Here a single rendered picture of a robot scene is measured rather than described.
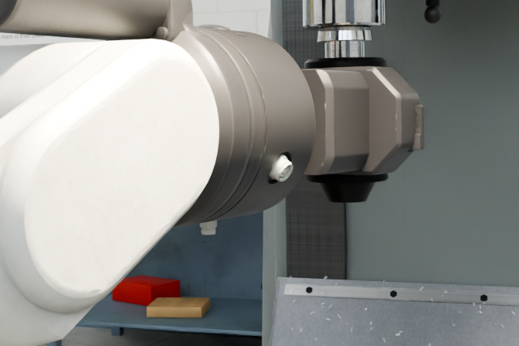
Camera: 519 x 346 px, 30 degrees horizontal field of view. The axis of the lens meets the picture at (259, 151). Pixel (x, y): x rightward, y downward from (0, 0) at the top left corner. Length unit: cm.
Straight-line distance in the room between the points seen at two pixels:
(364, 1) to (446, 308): 45
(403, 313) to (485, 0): 30
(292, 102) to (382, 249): 53
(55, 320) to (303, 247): 66
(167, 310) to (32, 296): 432
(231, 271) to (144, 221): 480
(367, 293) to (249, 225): 412
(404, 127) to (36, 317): 24
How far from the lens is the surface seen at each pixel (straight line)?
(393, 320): 93
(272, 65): 43
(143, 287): 489
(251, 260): 508
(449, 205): 93
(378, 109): 49
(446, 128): 92
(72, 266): 30
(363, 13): 54
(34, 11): 35
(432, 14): 55
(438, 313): 93
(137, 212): 32
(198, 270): 519
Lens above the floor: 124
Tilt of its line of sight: 3 degrees down
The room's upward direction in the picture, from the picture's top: 1 degrees counter-clockwise
